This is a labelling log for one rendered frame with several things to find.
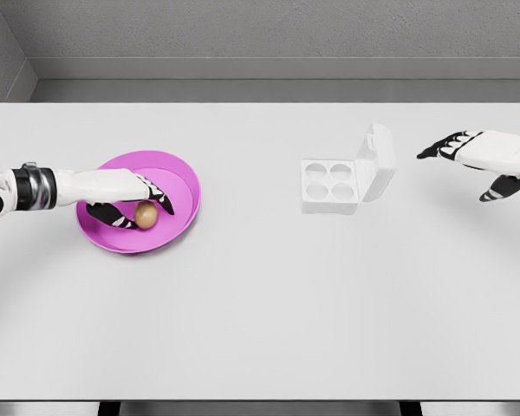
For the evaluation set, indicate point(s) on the white egg box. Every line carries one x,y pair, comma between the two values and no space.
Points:
329,182

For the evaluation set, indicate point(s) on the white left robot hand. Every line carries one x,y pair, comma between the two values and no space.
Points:
112,186

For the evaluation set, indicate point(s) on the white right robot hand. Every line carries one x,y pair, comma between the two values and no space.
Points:
494,149

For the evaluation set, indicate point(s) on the brown egg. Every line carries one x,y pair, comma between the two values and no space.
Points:
146,215

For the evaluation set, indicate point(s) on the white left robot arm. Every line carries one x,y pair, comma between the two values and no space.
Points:
30,190

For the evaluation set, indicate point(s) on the pink round plate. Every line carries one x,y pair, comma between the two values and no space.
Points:
173,195

